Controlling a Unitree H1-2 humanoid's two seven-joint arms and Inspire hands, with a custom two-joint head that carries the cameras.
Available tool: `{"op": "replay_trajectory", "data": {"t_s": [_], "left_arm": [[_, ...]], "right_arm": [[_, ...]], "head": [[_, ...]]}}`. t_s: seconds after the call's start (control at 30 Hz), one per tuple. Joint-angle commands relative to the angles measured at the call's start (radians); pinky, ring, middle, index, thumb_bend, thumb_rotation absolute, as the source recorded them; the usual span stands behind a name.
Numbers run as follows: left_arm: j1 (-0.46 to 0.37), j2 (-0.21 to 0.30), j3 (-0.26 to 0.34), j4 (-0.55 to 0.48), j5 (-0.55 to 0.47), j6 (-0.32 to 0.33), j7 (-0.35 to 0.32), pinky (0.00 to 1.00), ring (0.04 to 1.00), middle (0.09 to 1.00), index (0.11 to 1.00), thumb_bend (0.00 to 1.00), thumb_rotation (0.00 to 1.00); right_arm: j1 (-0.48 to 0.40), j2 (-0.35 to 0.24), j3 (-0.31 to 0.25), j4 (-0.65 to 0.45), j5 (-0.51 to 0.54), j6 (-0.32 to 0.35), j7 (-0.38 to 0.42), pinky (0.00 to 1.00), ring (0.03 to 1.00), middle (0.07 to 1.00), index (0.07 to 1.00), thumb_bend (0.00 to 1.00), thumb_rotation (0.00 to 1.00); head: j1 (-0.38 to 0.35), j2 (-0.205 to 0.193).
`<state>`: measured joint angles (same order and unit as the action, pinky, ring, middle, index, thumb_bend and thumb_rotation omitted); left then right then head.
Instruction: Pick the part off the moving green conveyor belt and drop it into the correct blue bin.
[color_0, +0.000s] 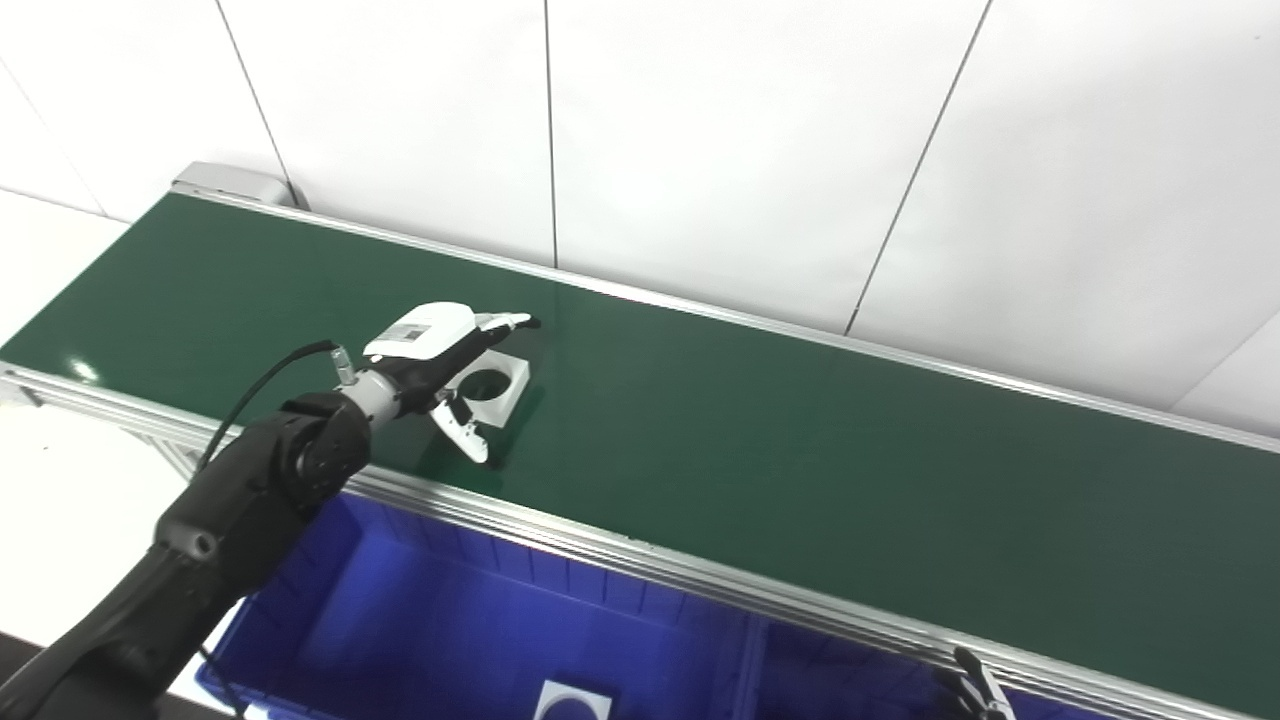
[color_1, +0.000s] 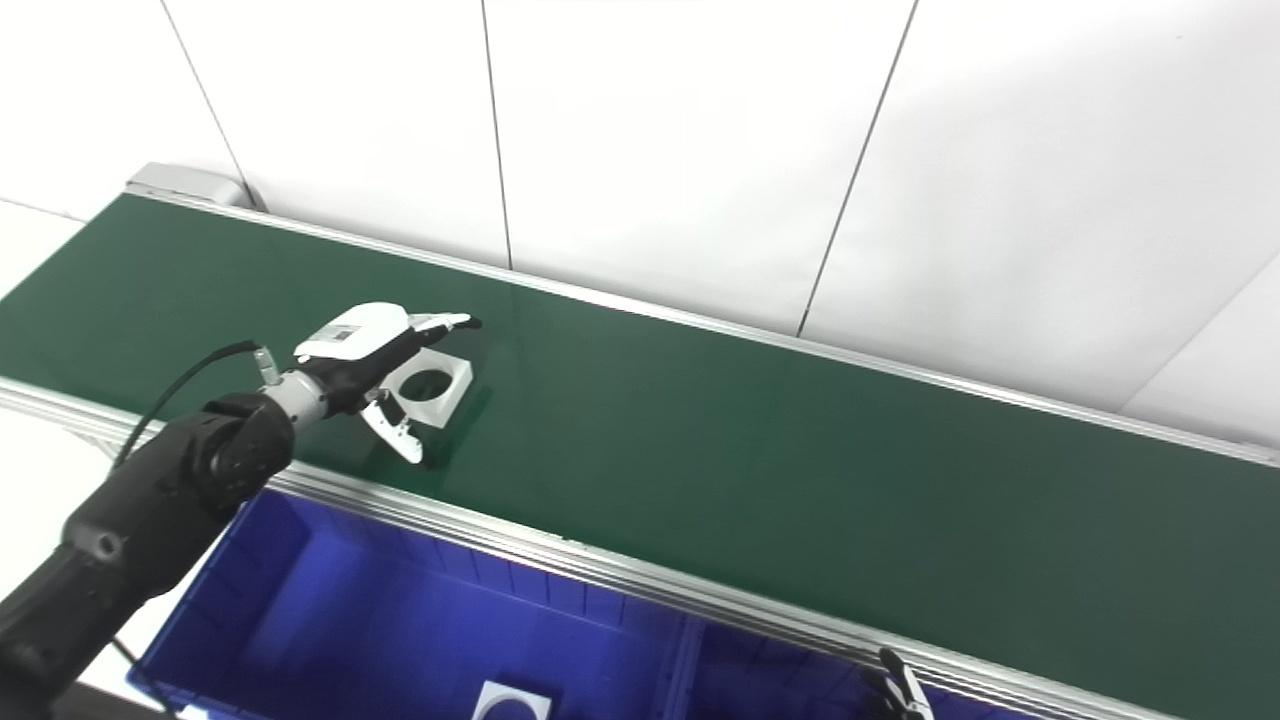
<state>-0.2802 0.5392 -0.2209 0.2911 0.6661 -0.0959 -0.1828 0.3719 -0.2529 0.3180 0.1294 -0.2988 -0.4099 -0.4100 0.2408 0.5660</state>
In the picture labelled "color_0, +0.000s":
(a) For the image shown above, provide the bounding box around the aluminium conveyor leg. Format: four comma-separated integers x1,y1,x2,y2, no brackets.
125,425,216,481

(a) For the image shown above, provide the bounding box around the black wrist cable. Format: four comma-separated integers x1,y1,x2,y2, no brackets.
195,340,356,476

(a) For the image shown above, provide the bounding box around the green conveyor belt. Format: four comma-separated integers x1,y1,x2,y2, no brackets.
0,192,1280,717
0,185,1280,720

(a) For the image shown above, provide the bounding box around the blue bin holding white parts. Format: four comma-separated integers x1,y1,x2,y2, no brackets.
195,490,771,720

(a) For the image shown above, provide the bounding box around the blue bin holding black parts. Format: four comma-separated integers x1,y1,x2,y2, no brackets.
745,615,1111,720

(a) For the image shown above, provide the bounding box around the grey conveyor end housing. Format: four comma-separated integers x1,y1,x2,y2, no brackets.
172,162,301,209

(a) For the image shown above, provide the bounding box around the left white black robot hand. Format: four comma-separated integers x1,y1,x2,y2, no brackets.
362,302,542,466

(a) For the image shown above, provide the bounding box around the white square part with hole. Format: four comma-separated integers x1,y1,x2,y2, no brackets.
440,348,531,431
533,680,613,720

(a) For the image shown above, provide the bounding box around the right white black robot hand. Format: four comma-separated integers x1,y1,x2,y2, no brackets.
935,645,1016,720

